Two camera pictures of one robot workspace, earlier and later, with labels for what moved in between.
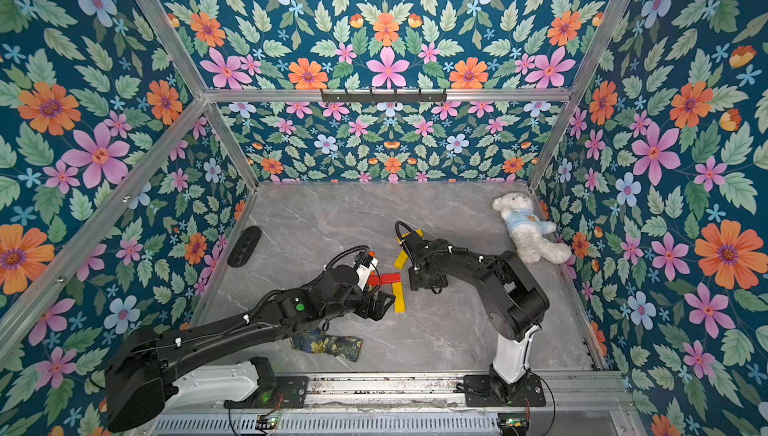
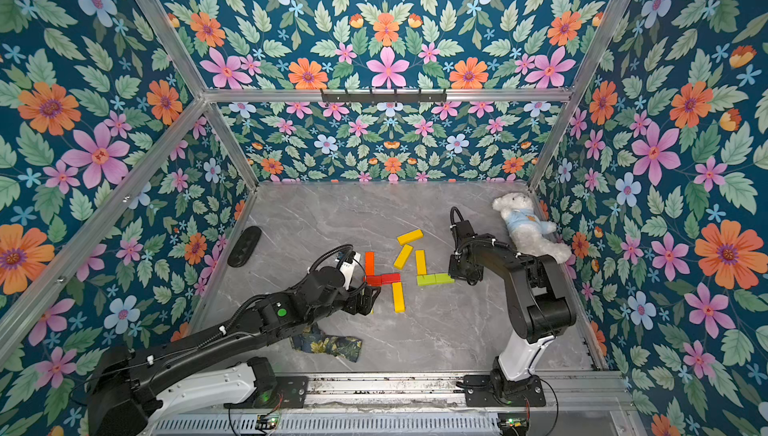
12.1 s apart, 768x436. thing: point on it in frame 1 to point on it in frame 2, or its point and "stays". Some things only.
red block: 389,278 stays
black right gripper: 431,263 to 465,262
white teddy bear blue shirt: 527,229 stays
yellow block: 399,301 stays
